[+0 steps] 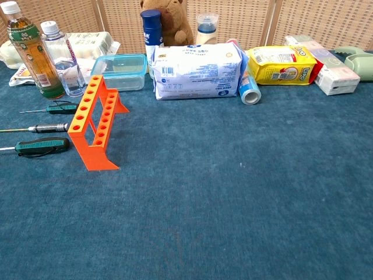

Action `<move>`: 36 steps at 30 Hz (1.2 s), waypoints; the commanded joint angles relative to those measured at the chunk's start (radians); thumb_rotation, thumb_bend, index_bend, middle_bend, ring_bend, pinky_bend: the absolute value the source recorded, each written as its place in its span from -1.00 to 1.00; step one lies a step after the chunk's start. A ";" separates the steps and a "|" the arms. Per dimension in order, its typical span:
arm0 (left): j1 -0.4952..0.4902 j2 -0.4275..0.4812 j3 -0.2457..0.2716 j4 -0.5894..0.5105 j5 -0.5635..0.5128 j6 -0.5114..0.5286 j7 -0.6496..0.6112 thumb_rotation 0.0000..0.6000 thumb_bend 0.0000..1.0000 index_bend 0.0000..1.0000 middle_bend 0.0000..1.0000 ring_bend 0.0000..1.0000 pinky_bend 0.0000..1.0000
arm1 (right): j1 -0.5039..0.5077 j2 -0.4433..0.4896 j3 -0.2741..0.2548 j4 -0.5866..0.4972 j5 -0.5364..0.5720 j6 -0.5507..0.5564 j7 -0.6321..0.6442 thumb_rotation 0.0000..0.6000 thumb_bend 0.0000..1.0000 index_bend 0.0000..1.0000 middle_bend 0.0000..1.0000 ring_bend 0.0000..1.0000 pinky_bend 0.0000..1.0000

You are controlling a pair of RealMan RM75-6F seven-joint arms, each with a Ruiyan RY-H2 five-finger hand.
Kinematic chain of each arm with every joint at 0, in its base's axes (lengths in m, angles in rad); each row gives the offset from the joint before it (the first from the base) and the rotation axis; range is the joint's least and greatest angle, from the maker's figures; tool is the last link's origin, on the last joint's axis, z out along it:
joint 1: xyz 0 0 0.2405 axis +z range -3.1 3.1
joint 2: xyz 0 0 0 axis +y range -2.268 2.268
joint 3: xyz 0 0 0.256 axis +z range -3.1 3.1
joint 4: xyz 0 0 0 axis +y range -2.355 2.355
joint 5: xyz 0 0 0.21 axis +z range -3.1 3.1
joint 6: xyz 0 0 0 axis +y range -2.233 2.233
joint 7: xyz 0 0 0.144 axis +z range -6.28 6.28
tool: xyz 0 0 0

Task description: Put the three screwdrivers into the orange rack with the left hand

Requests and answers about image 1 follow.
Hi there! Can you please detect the small green screwdriver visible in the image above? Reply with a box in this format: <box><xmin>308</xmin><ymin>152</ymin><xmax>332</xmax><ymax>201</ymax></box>
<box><xmin>19</xmin><ymin>100</ymin><xmax>79</xmax><ymax>115</ymax></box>

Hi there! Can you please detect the large green black screwdriver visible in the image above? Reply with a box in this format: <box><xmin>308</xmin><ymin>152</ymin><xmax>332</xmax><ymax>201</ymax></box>
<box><xmin>0</xmin><ymin>136</ymin><xmax>71</xmax><ymax>160</ymax></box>

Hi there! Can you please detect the orange plastic tool rack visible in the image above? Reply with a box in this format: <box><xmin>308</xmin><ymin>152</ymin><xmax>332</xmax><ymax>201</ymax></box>
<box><xmin>67</xmin><ymin>74</ymin><xmax>131</xmax><ymax>172</ymax></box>

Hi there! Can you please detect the blue felt table cover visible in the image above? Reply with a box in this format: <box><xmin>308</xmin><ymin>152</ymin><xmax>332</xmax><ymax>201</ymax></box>
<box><xmin>0</xmin><ymin>49</ymin><xmax>373</xmax><ymax>280</ymax></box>

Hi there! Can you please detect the white wet wipes pack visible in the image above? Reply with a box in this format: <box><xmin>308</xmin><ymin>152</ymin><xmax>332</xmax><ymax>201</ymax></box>
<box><xmin>152</xmin><ymin>40</ymin><xmax>248</xmax><ymax>100</ymax></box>

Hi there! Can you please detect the clear container blue lid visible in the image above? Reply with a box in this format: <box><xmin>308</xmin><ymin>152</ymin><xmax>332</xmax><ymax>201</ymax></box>
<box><xmin>90</xmin><ymin>53</ymin><xmax>148</xmax><ymax>92</ymax></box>

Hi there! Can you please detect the white squeeze bottle clear cap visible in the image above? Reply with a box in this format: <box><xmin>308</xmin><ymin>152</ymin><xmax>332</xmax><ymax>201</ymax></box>
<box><xmin>195</xmin><ymin>13</ymin><xmax>219</xmax><ymax>46</ymax></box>

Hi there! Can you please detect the blue white spray can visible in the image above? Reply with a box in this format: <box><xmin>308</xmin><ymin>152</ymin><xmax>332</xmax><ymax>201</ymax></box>
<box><xmin>140</xmin><ymin>9</ymin><xmax>164</xmax><ymax>79</ymax></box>

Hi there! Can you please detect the brown capybara plush toy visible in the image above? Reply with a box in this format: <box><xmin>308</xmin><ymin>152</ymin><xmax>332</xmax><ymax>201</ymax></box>
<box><xmin>139</xmin><ymin>0</ymin><xmax>195</xmax><ymax>47</ymax></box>

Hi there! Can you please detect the yellow Lipo biscuit bag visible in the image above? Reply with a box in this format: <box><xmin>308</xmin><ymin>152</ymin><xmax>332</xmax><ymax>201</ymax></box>
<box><xmin>246</xmin><ymin>45</ymin><xmax>318</xmax><ymax>86</ymax></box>

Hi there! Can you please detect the white egg carton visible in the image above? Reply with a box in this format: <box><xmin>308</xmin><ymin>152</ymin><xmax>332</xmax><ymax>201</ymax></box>
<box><xmin>0</xmin><ymin>31</ymin><xmax>121</xmax><ymax>70</ymax></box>

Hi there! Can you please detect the wicker folding screen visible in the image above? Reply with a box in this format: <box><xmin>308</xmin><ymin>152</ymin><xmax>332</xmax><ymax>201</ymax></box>
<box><xmin>0</xmin><ymin>0</ymin><xmax>373</xmax><ymax>55</ymax></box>

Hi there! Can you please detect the yellow red snack box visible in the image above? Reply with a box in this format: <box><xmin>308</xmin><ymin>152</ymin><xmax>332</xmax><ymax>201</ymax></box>
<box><xmin>309</xmin><ymin>61</ymin><xmax>325</xmax><ymax>85</ymax></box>

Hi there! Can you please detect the clear water bottle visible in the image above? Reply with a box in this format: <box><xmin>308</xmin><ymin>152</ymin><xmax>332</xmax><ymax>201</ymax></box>
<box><xmin>40</xmin><ymin>20</ymin><xmax>87</xmax><ymax>98</ymax></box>

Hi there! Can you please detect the pastel tissue box pack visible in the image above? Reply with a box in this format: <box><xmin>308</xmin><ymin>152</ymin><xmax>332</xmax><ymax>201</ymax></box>
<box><xmin>284</xmin><ymin>34</ymin><xmax>361</xmax><ymax>96</ymax></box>

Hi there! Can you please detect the green tea bottle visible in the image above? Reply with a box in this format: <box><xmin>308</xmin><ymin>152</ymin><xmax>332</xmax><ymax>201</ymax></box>
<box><xmin>0</xmin><ymin>1</ymin><xmax>66</xmax><ymax>100</ymax></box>

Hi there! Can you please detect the green lint roller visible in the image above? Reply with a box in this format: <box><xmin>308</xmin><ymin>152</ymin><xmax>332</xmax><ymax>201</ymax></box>
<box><xmin>334</xmin><ymin>45</ymin><xmax>373</xmax><ymax>82</ymax></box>

